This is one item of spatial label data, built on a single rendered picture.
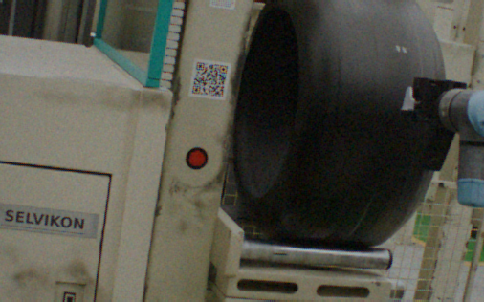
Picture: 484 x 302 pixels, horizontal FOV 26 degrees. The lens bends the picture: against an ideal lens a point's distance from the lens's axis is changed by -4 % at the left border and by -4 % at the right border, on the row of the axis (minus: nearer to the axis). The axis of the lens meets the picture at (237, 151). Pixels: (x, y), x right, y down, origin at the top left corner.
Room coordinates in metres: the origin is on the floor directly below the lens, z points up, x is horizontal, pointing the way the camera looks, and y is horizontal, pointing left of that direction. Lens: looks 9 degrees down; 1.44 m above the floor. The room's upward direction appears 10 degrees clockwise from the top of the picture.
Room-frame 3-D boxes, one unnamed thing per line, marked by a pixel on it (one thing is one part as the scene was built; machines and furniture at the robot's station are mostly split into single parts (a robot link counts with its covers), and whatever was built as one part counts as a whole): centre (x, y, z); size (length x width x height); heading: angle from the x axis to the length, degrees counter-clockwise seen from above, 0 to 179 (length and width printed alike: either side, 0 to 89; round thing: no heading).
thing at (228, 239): (2.25, 0.03, 0.90); 0.40 x 0.03 x 0.10; 17
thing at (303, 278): (2.17, -0.18, 0.83); 0.36 x 0.09 x 0.06; 107
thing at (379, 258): (2.17, -0.19, 0.90); 0.35 x 0.05 x 0.05; 107
